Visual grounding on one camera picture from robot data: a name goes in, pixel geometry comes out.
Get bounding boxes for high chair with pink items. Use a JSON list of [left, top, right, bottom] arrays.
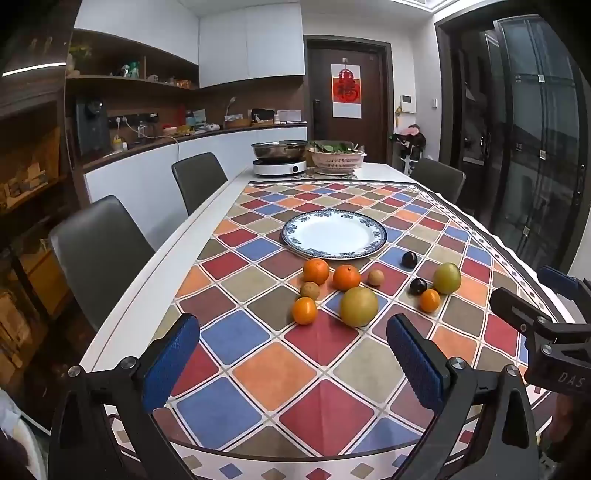
[[392, 124, 428, 176]]

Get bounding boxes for grey dining chair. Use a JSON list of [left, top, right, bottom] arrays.
[[172, 152, 228, 217], [48, 195, 158, 330], [410, 158, 466, 206]]

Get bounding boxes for wooden side shelving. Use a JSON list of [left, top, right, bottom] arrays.
[[0, 83, 75, 416]]

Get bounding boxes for white power cable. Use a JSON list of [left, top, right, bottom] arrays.
[[137, 122, 182, 162]]

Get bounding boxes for woven placemat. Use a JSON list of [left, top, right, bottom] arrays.
[[305, 168, 358, 181]]

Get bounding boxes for black wall power strip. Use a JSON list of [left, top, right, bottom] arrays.
[[108, 112, 159, 127]]

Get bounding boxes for steel cooking pot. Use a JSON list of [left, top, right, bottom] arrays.
[[251, 140, 309, 161]]

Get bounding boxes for white lower cabinet counter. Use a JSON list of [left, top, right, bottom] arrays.
[[83, 124, 309, 217]]

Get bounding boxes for green leafy vegetables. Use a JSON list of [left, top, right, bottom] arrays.
[[308, 140, 365, 154]]

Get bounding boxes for blue rimmed white plate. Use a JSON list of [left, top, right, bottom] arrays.
[[281, 209, 387, 259]]

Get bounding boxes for colourful checkered tablecloth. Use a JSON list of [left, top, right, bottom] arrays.
[[104, 181, 571, 480]]

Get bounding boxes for white upper cabinets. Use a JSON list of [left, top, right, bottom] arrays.
[[74, 0, 306, 88]]

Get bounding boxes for large yellow round pear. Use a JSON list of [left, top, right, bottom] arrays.
[[340, 286, 379, 328]]

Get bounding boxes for red and white wall poster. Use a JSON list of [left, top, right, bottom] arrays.
[[331, 64, 361, 118]]

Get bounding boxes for pink strainer basket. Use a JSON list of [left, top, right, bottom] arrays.
[[308, 148, 368, 175]]

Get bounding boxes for dark brown door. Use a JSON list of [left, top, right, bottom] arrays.
[[305, 37, 393, 164]]

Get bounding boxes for green round pear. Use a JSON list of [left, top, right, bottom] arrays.
[[433, 261, 462, 295]]

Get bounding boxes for dark glass sliding door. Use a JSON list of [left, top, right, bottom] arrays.
[[436, 16, 591, 278]]

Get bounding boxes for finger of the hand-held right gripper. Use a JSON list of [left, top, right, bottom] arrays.
[[489, 287, 591, 344], [538, 265, 591, 308]]

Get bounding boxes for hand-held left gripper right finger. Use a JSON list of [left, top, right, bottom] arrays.
[[386, 314, 541, 480]]

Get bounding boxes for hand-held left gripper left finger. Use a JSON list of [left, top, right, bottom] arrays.
[[48, 313, 201, 480]]

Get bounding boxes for white induction cooker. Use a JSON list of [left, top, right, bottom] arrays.
[[252, 159, 308, 177]]

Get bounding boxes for wooden wall shelf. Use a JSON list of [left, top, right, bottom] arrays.
[[67, 28, 200, 93]]

